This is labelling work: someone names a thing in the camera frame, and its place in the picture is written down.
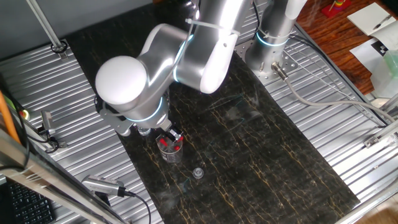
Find red yellow emergency button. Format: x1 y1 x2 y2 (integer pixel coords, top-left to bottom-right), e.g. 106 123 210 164
18 108 31 122

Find grey clamp tool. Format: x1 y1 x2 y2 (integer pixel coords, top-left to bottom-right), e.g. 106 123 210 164
40 110 53 131

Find glass beaker holding droppers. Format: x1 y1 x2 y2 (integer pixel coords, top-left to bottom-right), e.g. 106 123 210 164
155 133 184 165

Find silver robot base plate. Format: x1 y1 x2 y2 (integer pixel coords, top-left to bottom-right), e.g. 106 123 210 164
234 40 300 86

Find black camera cable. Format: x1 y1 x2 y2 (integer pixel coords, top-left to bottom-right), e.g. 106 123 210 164
119 189 152 224

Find dark pen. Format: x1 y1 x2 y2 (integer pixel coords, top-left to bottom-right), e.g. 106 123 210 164
372 14 393 31

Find dark marble pattern mat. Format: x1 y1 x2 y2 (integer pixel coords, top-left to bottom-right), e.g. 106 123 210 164
65 0 361 224

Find slanted aluminium post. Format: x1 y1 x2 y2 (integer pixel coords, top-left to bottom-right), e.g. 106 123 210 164
26 0 69 60

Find thin white base wire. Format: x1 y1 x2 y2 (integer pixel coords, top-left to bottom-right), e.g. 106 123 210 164
284 49 374 121

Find reddish brown wooden desk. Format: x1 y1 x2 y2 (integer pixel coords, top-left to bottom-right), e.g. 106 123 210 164
295 0 398 96

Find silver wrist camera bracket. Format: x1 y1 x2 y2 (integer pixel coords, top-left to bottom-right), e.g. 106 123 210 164
98 107 134 138

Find black keyboard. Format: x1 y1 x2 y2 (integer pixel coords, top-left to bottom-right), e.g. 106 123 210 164
5 182 57 224

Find aluminium frame profile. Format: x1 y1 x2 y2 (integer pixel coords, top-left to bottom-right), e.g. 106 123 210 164
377 93 398 114
363 119 398 149

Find translucent green plastic container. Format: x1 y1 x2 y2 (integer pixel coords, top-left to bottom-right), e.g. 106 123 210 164
369 49 398 99

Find black and silver camera bracket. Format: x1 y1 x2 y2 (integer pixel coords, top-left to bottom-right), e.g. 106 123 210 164
36 126 68 154

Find thick grey robot cable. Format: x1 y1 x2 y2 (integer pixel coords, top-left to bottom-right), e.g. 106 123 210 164
271 61 397 124

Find red-tipped metal tongs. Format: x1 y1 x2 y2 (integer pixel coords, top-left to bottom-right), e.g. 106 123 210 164
164 144 182 158

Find red bulb glass dropper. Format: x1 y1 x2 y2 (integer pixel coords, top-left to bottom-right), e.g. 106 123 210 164
159 138 178 155
166 136 185 156

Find aluminium frame beam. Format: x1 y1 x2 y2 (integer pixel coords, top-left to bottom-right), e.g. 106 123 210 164
0 128 128 224

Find black cable ring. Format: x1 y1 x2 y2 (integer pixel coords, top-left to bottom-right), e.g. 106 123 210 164
50 39 68 54

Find silver depth camera with cable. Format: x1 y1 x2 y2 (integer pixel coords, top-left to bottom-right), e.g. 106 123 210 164
81 174 126 197

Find white notebook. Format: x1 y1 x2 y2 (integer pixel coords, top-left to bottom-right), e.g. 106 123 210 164
346 2 397 37

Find white paper with black marker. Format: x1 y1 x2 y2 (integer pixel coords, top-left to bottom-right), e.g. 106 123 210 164
349 18 398 75

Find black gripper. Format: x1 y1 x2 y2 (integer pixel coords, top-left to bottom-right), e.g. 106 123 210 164
160 123 184 143

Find red stacking ring toy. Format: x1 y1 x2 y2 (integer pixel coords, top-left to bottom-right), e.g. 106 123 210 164
321 0 352 19

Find orange pole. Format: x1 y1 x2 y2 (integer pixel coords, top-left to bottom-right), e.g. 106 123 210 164
0 91 21 144

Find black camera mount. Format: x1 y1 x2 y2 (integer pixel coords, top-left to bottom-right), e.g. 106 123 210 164
93 191 112 207

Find black hanging cable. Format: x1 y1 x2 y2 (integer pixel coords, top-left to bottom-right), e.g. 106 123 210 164
0 73 30 171

